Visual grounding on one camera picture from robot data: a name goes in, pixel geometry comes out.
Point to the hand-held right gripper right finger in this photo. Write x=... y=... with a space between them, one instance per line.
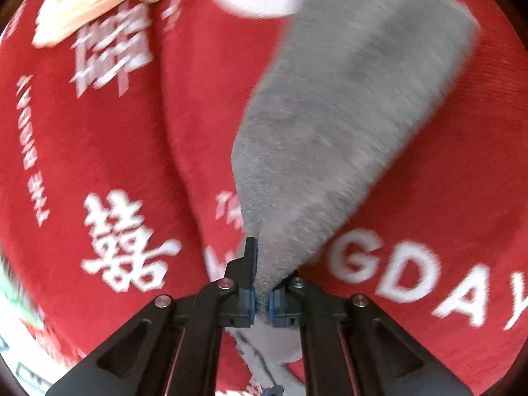
x=274 y=307

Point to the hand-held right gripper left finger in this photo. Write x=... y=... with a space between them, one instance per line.
x=248 y=299

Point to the grey small garment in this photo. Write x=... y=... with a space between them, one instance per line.
x=330 y=132

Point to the red printed blanket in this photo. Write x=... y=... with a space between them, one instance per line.
x=103 y=152

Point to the white green printed sheet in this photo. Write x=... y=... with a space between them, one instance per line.
x=24 y=350

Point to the orange frilly cloth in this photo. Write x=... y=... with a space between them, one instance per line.
x=90 y=4

